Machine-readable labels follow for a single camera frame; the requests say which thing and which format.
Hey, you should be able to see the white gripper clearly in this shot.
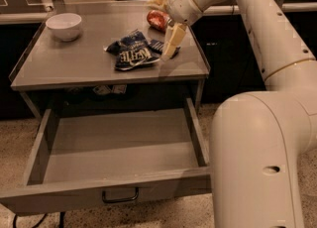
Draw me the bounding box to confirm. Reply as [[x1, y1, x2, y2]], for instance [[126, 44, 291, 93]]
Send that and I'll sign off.
[[146, 0, 202, 61]]

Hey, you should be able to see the blue kettle chip bag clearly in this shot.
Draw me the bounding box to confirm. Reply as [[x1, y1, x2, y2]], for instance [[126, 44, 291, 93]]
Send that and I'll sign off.
[[104, 30, 159, 71]]

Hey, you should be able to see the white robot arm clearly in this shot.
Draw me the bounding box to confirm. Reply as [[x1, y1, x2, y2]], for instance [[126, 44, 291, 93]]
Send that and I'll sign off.
[[149, 0, 317, 228]]

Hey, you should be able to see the open grey top drawer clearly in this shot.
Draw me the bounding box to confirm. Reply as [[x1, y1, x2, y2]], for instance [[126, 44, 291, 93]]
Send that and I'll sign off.
[[0, 99, 211, 215]]

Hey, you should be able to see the red soda can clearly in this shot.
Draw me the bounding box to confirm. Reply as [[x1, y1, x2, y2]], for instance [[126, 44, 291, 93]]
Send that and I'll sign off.
[[147, 10, 170, 33]]

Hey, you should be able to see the dark blue candy bar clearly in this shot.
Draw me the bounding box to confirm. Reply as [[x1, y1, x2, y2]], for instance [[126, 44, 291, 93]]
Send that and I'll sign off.
[[148, 40, 164, 55]]

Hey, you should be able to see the grey cabinet table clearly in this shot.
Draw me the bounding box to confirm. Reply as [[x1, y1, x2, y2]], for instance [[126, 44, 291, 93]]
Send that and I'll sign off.
[[8, 0, 211, 122]]

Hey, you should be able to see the white ceramic bowl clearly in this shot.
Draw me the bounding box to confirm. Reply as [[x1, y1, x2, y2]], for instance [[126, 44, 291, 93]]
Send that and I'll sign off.
[[46, 13, 82, 42]]

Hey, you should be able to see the grey counter rail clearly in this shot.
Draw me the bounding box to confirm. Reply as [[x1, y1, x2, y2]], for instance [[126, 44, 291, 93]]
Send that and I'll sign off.
[[0, 2, 317, 25]]

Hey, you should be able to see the black drawer handle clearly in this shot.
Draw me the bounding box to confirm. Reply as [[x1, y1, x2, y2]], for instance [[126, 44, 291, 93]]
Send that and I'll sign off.
[[102, 187, 139, 204]]

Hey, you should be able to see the black floor cable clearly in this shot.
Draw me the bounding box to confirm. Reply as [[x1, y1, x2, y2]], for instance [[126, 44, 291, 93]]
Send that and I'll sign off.
[[11, 211, 66, 228]]

